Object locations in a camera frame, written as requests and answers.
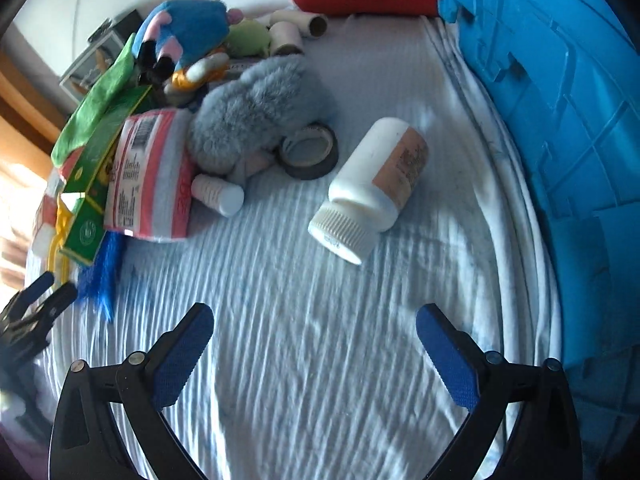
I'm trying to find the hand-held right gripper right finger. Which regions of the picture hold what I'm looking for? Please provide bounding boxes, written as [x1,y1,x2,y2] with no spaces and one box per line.
[416,303,583,480]

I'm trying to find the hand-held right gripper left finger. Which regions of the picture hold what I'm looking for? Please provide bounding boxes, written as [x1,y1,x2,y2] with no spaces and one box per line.
[48,302,216,480]

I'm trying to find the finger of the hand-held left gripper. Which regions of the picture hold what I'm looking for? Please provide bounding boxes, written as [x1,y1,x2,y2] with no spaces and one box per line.
[0,282,78,356]
[0,271,56,323]

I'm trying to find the large white medicine bottle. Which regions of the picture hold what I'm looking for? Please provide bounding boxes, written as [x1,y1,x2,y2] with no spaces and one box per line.
[308,117,430,266]

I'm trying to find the blue plastic crate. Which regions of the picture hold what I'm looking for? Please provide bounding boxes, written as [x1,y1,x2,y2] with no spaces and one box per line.
[429,0,640,480]

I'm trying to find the yellow plastic toy tool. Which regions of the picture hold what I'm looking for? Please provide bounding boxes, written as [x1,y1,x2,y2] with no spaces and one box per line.
[32,195,77,281]

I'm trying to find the blue feather duster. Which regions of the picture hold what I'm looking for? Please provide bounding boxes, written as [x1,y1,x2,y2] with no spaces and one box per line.
[75,234,126,322]

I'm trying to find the large red white pack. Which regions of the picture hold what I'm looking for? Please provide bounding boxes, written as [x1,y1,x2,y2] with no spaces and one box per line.
[31,170,67,256]

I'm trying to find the beige curtain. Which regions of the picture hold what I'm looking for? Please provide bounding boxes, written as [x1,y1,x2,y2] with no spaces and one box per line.
[0,160,53,266]

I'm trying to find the green cardboard box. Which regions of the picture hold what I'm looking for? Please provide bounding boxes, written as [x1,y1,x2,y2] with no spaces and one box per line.
[60,85,153,266]

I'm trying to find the small white ridged bottle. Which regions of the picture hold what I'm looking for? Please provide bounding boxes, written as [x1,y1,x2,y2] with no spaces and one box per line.
[192,174,245,218]

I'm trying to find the green cloth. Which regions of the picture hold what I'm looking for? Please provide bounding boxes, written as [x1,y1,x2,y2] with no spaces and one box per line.
[52,32,146,168]

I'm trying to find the black gift box gold print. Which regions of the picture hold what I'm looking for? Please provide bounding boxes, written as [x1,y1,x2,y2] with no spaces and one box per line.
[60,10,143,106]

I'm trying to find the grey tape roll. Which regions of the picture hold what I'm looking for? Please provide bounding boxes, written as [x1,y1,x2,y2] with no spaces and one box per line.
[279,122,339,181]

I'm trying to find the grey fluffy plush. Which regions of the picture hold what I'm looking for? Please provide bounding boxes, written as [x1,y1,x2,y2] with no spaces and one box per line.
[187,55,337,187]

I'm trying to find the white orange plush toy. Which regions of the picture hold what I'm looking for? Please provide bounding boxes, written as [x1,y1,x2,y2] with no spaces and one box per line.
[170,55,232,106]

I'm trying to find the blue plush toy pink ears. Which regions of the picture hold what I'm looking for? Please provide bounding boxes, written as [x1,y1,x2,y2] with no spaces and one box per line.
[132,0,243,86]

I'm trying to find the small green plush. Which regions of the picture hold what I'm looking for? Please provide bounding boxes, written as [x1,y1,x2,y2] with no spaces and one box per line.
[227,19,272,57]

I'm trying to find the white cardboard tube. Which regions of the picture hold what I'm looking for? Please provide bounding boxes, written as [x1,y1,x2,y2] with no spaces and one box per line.
[269,25,304,57]
[270,10,329,39]

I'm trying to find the wooden door frame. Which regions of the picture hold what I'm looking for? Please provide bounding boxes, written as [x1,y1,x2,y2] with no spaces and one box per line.
[0,45,67,161]

